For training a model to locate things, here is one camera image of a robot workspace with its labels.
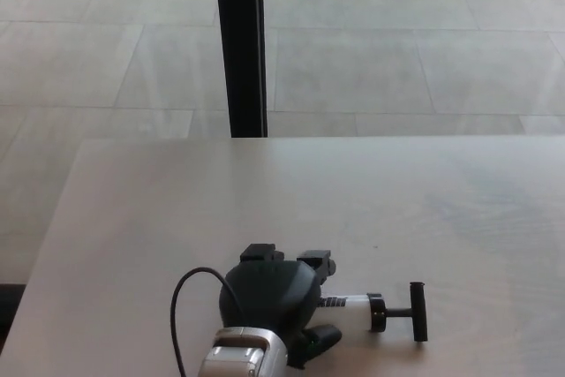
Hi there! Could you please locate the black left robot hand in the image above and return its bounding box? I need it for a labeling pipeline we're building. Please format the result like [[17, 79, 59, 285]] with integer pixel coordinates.
[[219, 243, 344, 371]]

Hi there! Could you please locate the white Franklin air pump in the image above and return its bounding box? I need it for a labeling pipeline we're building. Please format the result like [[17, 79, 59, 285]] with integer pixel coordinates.
[[318, 281, 429, 343]]

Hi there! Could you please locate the black floor mat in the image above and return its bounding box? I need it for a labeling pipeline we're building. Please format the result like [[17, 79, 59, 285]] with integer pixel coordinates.
[[0, 283, 26, 339]]

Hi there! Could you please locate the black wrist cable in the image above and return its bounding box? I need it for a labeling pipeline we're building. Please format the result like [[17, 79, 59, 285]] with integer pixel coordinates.
[[170, 267, 244, 377]]

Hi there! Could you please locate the black vertical post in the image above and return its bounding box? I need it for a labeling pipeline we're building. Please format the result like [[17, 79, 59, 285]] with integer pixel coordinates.
[[213, 0, 269, 139]]

